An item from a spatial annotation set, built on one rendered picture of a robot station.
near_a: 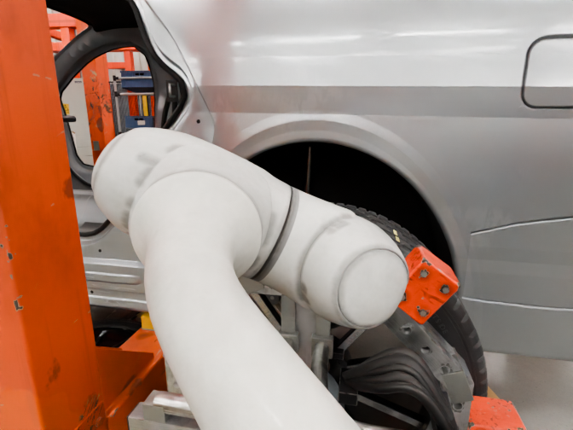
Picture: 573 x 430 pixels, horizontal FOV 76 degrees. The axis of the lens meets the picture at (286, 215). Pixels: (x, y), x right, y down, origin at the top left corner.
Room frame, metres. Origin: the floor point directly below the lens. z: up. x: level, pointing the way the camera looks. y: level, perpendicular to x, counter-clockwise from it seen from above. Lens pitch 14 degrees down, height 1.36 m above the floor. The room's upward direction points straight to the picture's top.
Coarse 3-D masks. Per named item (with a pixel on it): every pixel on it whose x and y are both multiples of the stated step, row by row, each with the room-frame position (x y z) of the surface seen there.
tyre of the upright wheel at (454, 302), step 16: (352, 208) 0.80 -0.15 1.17; (384, 224) 0.75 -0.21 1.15; (400, 240) 0.68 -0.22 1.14; (416, 240) 0.77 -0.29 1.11; (448, 304) 0.58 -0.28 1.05; (432, 320) 0.59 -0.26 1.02; (448, 320) 0.58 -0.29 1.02; (464, 320) 0.58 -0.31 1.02; (448, 336) 0.58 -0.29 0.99; (464, 336) 0.57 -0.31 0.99; (464, 352) 0.57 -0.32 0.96; (480, 352) 0.57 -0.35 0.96; (480, 368) 0.57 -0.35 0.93; (480, 384) 0.57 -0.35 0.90
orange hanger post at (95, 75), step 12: (84, 24) 3.66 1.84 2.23; (96, 60) 3.67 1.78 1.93; (84, 72) 3.67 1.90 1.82; (96, 72) 3.65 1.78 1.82; (84, 84) 3.68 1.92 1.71; (96, 84) 3.65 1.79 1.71; (108, 84) 3.80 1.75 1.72; (96, 96) 3.65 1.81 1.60; (108, 96) 3.78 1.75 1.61; (96, 108) 3.66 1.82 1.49; (108, 108) 3.76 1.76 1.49; (96, 120) 3.66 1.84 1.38; (108, 120) 3.74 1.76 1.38; (96, 132) 3.66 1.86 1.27; (108, 132) 3.72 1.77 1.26; (96, 144) 3.66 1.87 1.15; (96, 156) 3.67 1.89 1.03
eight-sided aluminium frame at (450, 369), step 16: (256, 288) 0.56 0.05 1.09; (272, 288) 0.56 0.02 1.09; (400, 320) 0.52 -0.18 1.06; (400, 336) 0.52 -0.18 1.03; (416, 336) 0.51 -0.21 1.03; (432, 336) 0.52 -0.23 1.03; (432, 352) 0.51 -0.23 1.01; (448, 352) 0.51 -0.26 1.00; (432, 368) 0.51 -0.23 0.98; (448, 368) 0.51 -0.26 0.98; (464, 368) 0.52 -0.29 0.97; (176, 384) 0.61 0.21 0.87; (448, 384) 0.50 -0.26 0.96; (464, 384) 0.49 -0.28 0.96; (464, 400) 0.49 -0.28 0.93; (464, 416) 0.49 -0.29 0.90
